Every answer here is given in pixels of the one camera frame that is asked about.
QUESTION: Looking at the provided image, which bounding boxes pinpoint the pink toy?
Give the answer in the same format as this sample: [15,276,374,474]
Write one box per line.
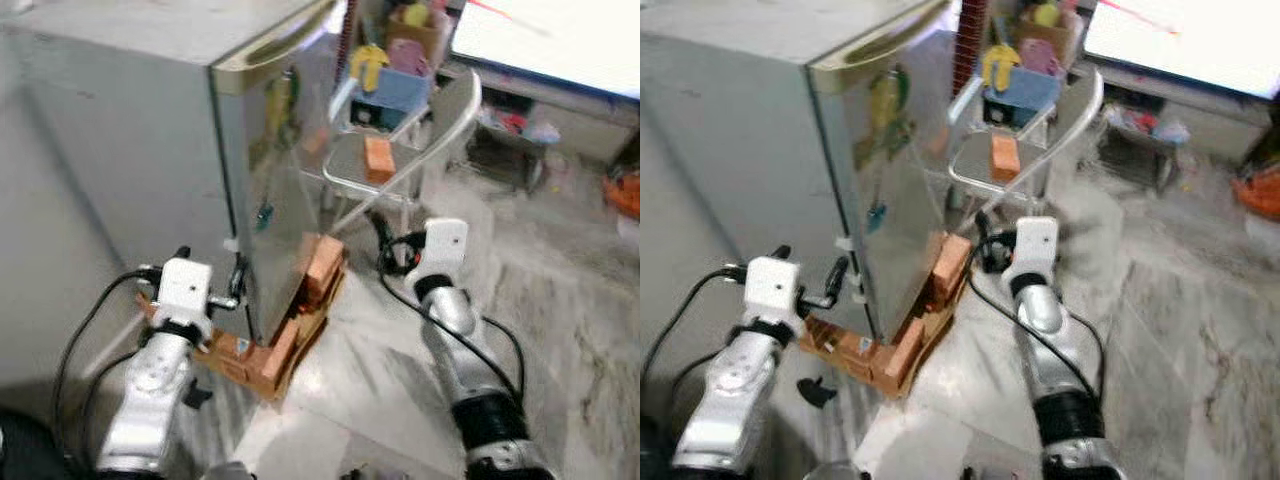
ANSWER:
[388,39,432,78]
[1021,38,1063,77]

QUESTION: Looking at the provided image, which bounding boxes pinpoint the orange plastic basket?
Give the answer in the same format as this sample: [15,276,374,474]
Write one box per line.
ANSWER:
[602,169,641,220]
[1231,164,1280,222]

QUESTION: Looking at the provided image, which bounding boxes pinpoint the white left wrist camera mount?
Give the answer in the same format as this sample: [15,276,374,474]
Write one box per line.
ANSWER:
[154,257,215,327]
[744,256,802,324]

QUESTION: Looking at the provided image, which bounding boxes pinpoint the yellow rubber glove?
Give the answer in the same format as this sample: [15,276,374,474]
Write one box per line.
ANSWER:
[982,43,1022,89]
[349,44,390,93]

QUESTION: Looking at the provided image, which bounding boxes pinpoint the dark storage crate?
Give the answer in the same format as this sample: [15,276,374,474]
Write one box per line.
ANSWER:
[1098,124,1178,193]
[468,124,548,193]

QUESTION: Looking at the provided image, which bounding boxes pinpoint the white table board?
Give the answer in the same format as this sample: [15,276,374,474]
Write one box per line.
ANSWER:
[449,0,641,102]
[1083,0,1280,102]

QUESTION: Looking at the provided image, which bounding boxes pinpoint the brown wooden pallet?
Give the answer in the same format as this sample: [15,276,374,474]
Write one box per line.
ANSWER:
[798,252,973,403]
[138,255,348,403]

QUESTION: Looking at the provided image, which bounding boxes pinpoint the grey fridge cabinet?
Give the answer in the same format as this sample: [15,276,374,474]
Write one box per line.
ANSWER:
[0,0,339,343]
[640,0,951,341]

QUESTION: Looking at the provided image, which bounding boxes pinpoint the metal folding chair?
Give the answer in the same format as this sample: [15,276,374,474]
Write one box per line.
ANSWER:
[944,68,1107,219]
[324,68,484,237]

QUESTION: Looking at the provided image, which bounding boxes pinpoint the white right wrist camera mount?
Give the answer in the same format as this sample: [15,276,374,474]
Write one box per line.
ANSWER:
[418,218,470,278]
[1010,216,1061,277]

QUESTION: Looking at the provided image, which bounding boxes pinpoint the small orange block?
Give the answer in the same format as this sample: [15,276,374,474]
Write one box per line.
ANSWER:
[989,134,1022,182]
[364,137,397,184]

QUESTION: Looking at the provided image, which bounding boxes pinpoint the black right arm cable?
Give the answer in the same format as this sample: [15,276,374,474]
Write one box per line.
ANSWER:
[966,272,1107,399]
[378,268,528,399]

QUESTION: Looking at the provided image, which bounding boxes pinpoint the yellow green fridge sticker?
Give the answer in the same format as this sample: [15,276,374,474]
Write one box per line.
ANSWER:
[264,68,302,153]
[866,66,912,153]

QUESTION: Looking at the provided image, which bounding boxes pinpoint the red brown pole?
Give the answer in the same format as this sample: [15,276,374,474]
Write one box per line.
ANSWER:
[954,0,990,98]
[337,0,360,83]

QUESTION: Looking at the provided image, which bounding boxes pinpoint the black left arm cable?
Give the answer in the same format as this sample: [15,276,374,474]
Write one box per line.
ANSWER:
[52,267,153,453]
[643,267,748,403]

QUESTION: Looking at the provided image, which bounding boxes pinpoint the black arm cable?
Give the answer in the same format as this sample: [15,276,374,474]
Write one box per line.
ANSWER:
[378,268,528,399]
[966,272,1107,399]
[52,267,153,453]
[643,267,748,403]

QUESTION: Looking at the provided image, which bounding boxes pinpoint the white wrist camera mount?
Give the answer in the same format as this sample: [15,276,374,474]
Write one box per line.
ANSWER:
[154,257,215,327]
[744,256,802,324]
[1010,216,1061,277]
[418,218,470,278]

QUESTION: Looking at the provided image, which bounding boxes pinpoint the brown cardboard box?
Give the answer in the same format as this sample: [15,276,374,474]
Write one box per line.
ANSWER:
[384,0,453,63]
[1018,0,1087,61]

